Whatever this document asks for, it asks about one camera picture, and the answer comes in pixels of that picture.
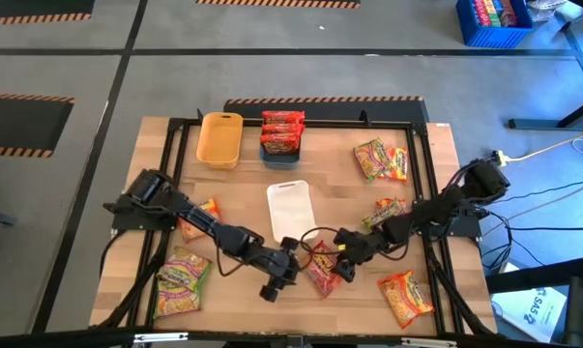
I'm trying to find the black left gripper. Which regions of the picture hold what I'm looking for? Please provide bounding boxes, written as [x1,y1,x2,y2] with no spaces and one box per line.
[245,236,301,304]

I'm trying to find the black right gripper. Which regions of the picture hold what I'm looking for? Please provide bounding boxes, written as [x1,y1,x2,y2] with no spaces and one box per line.
[330,225,394,284]

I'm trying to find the red-orange Yakisoba noodle pack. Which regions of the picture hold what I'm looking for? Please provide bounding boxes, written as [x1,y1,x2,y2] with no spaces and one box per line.
[302,240,344,299]
[261,110,306,125]
[259,131,302,156]
[261,122,306,136]

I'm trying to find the white plastic bin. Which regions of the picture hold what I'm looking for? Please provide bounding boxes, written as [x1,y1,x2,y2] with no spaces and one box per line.
[266,179,320,244]

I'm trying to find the yellow plastic bin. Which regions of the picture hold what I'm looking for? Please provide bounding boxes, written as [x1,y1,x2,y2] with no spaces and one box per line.
[195,111,245,170]

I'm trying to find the black mat hazard-striped edge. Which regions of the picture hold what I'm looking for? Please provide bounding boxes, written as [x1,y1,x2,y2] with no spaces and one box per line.
[222,95,431,125]
[0,0,97,27]
[195,0,362,10]
[0,92,76,160]

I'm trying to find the white printed cardboard box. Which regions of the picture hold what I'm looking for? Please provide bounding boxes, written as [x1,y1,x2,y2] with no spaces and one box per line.
[490,285,569,344]

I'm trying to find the black metal beam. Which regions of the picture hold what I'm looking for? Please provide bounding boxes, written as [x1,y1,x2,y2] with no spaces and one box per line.
[483,254,583,295]

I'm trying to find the blue plastic crate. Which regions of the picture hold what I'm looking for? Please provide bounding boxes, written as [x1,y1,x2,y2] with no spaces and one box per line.
[454,0,536,49]

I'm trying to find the red box in crate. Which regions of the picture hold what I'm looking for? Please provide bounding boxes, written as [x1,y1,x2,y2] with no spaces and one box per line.
[472,0,489,28]

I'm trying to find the green-yellow box in crate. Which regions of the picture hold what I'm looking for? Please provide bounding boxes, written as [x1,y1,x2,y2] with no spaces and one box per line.
[483,0,502,28]

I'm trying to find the maroon box in crate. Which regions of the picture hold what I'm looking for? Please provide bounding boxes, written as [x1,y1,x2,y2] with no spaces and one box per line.
[499,0,519,28]

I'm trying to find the person's shoe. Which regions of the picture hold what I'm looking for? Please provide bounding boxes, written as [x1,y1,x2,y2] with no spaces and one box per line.
[526,0,571,24]

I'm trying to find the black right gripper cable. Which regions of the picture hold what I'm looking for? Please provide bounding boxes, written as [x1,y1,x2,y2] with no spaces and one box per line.
[298,225,344,258]

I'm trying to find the silver metal bracket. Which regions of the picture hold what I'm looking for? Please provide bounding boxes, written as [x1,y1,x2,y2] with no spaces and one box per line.
[399,336,458,348]
[132,331,189,344]

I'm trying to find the black aluminium table frame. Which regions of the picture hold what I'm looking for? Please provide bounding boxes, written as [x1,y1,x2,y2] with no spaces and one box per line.
[97,108,498,337]

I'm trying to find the black floor cable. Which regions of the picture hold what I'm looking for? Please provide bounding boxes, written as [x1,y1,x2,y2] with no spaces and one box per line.
[481,176,583,207]
[508,224,583,232]

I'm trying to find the black desk frame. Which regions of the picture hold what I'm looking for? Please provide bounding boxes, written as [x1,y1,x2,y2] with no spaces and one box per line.
[507,9,583,131]

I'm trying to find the yellow power cable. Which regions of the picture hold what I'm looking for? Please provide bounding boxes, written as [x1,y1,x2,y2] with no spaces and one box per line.
[504,126,583,163]

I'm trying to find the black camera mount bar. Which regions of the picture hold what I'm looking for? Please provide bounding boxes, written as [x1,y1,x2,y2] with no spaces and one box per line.
[0,326,583,348]

